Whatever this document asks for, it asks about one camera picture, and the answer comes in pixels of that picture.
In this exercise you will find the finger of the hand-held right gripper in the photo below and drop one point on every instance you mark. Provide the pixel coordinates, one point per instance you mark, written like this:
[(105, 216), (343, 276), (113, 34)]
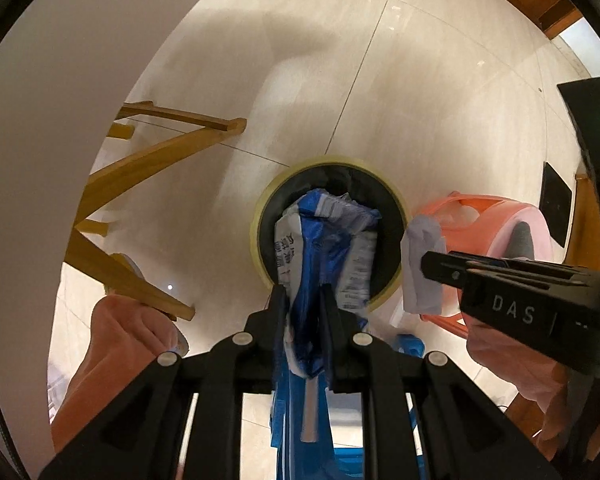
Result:
[(445, 267), (555, 265)]

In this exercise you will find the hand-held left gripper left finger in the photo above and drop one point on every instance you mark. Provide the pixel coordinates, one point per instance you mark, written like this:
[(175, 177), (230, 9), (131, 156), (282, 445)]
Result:
[(275, 310)]

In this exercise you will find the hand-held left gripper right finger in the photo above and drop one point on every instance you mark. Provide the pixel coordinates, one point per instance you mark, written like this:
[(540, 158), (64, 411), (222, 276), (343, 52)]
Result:
[(330, 320)]

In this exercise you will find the white paper envelope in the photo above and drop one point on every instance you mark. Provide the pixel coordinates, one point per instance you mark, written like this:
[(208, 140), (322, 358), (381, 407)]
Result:
[(417, 235)]

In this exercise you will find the blue tissue packet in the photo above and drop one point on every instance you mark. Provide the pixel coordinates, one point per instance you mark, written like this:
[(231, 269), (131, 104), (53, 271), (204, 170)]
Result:
[(310, 270)]

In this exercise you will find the black trash bin yellow rim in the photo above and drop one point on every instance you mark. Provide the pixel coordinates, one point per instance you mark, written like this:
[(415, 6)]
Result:
[(385, 220)]

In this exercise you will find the person's right leg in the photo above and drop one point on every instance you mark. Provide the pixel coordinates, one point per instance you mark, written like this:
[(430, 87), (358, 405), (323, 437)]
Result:
[(515, 360)]

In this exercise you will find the person's leg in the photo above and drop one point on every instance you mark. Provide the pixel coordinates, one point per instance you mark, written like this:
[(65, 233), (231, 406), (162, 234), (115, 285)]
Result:
[(515, 360), (115, 350)]

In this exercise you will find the black flat panel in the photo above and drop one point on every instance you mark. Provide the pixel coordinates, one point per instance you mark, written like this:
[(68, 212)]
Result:
[(557, 205)]

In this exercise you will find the orange plastic stool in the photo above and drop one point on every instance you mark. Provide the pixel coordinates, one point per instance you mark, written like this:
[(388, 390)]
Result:
[(500, 215)]

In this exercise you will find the person's left leg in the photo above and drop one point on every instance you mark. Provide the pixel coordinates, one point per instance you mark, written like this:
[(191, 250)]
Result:
[(115, 350)]

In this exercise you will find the cartoon printed tablecloth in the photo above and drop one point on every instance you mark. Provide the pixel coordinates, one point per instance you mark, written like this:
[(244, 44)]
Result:
[(40, 160)]

